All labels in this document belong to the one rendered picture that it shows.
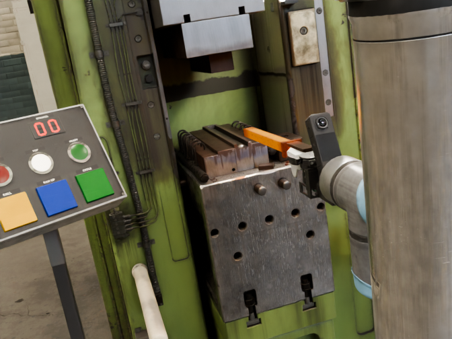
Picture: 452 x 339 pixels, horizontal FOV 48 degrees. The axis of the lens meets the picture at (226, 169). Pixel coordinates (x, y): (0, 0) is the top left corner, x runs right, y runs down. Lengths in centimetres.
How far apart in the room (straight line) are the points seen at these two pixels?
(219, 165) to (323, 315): 61
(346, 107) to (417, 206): 132
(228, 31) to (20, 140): 63
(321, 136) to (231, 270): 70
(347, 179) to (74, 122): 78
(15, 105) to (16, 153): 645
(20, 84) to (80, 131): 635
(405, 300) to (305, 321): 119
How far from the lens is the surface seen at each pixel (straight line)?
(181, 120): 196
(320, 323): 178
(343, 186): 86
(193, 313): 183
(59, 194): 128
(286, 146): 113
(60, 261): 144
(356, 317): 210
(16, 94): 773
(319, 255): 166
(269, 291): 164
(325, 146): 97
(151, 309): 144
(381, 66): 48
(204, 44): 148
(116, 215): 162
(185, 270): 175
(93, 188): 130
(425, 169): 49
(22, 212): 125
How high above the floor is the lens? 132
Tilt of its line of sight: 15 degrees down
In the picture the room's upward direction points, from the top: 9 degrees counter-clockwise
